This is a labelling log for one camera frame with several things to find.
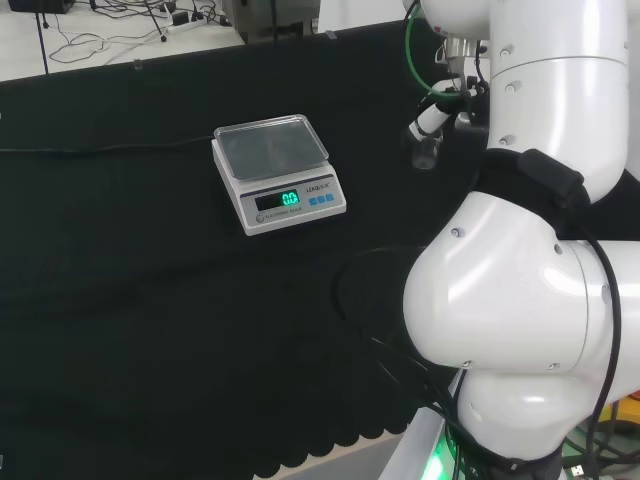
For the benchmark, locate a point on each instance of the black pole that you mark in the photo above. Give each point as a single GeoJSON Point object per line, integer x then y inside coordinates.
{"type": "Point", "coordinates": [42, 35]}

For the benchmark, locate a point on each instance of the silver usb plug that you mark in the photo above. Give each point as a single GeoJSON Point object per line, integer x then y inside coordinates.
{"type": "Point", "coordinates": [577, 470]}

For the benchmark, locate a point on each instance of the black tripod leg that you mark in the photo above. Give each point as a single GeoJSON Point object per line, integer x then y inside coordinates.
{"type": "Point", "coordinates": [156, 22]}

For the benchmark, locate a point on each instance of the grey metal box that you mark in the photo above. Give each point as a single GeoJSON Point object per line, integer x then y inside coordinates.
{"type": "Point", "coordinates": [270, 20]}

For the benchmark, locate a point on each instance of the small clear glass beaker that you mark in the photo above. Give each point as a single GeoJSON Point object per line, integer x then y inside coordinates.
{"type": "Point", "coordinates": [426, 156]}

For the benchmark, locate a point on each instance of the yellow stop button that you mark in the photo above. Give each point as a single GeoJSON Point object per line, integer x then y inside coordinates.
{"type": "Point", "coordinates": [627, 412]}

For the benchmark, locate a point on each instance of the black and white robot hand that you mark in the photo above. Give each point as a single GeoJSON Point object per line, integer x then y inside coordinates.
{"type": "Point", "coordinates": [472, 107]}

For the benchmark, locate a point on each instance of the white electronic balance steel pan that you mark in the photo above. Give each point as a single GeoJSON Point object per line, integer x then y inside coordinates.
{"type": "Point", "coordinates": [280, 180]}

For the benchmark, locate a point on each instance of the black table cloth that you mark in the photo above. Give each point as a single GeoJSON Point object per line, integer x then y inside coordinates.
{"type": "Point", "coordinates": [150, 310]}

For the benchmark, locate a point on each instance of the white power strip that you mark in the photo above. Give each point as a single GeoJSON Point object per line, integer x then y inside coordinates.
{"type": "Point", "coordinates": [186, 26]}

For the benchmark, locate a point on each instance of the black box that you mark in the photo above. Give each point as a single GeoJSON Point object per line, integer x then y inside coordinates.
{"type": "Point", "coordinates": [40, 5]}

